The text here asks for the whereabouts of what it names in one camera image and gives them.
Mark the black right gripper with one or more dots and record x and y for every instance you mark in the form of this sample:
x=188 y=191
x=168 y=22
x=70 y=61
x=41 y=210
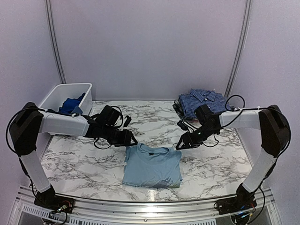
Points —
x=186 y=137

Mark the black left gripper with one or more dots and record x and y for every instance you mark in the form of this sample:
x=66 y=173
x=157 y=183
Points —
x=125 y=140

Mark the blue checked shirt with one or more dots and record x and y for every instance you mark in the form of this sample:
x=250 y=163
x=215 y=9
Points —
x=215 y=101

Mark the dark blue garment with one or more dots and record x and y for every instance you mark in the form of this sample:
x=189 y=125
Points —
x=71 y=106

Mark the light blue garment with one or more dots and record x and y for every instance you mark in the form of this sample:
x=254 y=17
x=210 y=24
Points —
x=152 y=167

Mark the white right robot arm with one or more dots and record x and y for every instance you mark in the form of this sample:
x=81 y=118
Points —
x=275 y=136

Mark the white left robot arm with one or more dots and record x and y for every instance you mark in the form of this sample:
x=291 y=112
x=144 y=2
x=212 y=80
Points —
x=25 y=126

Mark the white plastic laundry bin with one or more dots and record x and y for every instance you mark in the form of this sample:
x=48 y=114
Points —
x=63 y=96

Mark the black white plaid garment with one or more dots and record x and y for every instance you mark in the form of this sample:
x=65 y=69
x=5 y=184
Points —
x=178 y=108

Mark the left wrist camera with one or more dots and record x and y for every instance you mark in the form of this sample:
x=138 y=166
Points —
x=126 y=121

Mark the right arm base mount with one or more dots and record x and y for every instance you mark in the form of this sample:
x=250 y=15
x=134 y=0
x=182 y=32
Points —
x=243 y=200

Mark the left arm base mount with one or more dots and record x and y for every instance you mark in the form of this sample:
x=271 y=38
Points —
x=48 y=199

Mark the left wall aluminium post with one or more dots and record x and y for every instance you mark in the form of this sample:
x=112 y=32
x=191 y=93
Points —
x=53 y=40

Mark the aluminium front frame rail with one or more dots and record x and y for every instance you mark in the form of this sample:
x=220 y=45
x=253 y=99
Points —
x=105 y=212

